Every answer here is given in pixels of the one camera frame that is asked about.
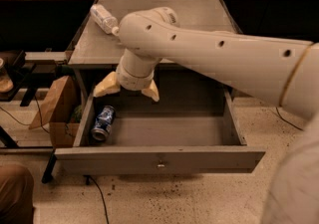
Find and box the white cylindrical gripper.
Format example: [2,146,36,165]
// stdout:
[93,49,161,102]

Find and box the blue pepsi can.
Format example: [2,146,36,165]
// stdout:
[91,106,116,141]

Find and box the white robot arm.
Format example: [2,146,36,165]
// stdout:
[91,5,319,224]

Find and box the grey cabinet counter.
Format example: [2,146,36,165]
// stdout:
[69,0,241,101]

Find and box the clear plastic water bottle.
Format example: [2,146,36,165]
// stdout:
[90,4,119,36]

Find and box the brown cardboard box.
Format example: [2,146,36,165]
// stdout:
[29,76,81,148]

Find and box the person's brown trouser leg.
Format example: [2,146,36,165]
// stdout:
[0,164,34,224]

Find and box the black floor cable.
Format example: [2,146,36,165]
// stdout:
[83,174,111,224]

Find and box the black cable right floor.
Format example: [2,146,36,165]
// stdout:
[274,107,305,132]

